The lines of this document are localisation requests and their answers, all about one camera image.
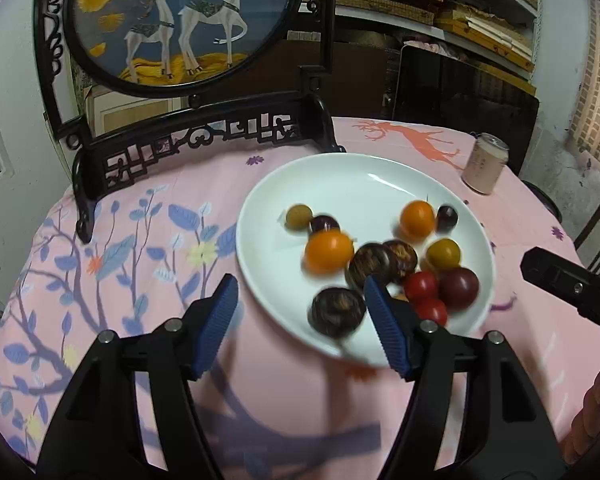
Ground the beige drink can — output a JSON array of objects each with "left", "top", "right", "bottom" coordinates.
[{"left": 461, "top": 132, "right": 510, "bottom": 196}]

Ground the dark brown panel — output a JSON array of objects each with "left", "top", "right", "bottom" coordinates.
[{"left": 330, "top": 40, "right": 398, "bottom": 120}]

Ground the pink deer printed tablecloth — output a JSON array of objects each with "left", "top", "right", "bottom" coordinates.
[{"left": 0, "top": 116, "right": 596, "bottom": 480}]

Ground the person's right hand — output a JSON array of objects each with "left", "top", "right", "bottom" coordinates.
[{"left": 562, "top": 355, "right": 600, "bottom": 466}]

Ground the white plate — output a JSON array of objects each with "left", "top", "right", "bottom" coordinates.
[{"left": 236, "top": 153, "right": 496, "bottom": 368}]

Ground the pink cloth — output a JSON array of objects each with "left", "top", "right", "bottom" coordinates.
[{"left": 404, "top": 39, "right": 448, "bottom": 56}]

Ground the dark brown water chestnut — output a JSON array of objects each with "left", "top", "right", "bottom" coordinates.
[
  {"left": 347, "top": 242, "right": 398, "bottom": 291},
  {"left": 308, "top": 287, "right": 367, "bottom": 337},
  {"left": 382, "top": 240, "right": 419, "bottom": 283}
]

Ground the olive green tomato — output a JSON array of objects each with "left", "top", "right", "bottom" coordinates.
[{"left": 285, "top": 203, "right": 313, "bottom": 231}]

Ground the small orange tomato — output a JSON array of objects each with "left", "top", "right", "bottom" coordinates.
[{"left": 399, "top": 200, "right": 437, "bottom": 240}]

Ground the black flat screen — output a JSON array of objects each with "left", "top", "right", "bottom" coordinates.
[{"left": 392, "top": 44, "right": 540, "bottom": 176}]

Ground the black round metal object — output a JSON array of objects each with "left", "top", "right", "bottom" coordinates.
[{"left": 520, "top": 180, "right": 563, "bottom": 223}]

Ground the deer embroidery black frame screen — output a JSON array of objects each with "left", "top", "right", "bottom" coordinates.
[{"left": 32, "top": 0, "right": 348, "bottom": 245}]

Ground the white shelf unit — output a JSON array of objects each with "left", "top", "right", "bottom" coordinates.
[{"left": 330, "top": 0, "right": 541, "bottom": 91}]

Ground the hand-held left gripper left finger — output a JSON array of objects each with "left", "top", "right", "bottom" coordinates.
[{"left": 35, "top": 273, "right": 241, "bottom": 480}]

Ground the red cherry tomato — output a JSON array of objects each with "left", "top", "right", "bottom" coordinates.
[
  {"left": 404, "top": 271, "right": 440, "bottom": 303},
  {"left": 414, "top": 298, "right": 449, "bottom": 328}
]

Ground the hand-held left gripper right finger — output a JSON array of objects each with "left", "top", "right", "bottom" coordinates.
[{"left": 362, "top": 276, "right": 568, "bottom": 480}]

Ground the yellow-green tomato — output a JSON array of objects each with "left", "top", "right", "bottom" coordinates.
[{"left": 426, "top": 238, "right": 462, "bottom": 271}]

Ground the stack of yellow flat boxes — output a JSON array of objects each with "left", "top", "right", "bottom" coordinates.
[{"left": 435, "top": 2, "right": 537, "bottom": 73}]

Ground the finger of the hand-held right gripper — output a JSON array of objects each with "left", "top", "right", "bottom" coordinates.
[{"left": 520, "top": 247, "right": 600, "bottom": 345}]

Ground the small dark purple tomato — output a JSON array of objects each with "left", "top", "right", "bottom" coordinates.
[{"left": 436, "top": 205, "right": 459, "bottom": 233}]

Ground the cardboard box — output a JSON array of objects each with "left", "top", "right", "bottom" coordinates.
[{"left": 82, "top": 82, "right": 188, "bottom": 138}]

